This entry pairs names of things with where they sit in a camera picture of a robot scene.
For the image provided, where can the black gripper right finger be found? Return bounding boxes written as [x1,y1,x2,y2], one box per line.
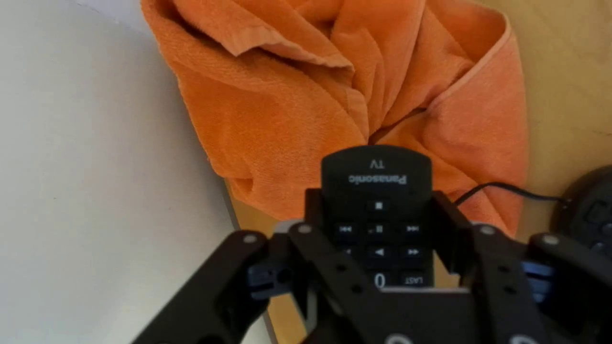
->
[430,189,612,344]

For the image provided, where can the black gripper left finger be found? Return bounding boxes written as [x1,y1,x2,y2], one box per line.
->
[130,185,386,344]

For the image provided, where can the black Panasonic TV remote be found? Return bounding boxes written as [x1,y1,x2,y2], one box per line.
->
[319,143,444,292]

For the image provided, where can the black desk device with buttons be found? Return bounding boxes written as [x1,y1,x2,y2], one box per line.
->
[549,164,612,258]

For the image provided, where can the orange towel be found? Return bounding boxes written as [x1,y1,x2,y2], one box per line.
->
[140,0,532,238]

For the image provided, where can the thin black cable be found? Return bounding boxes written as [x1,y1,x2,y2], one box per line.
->
[453,181,570,206]

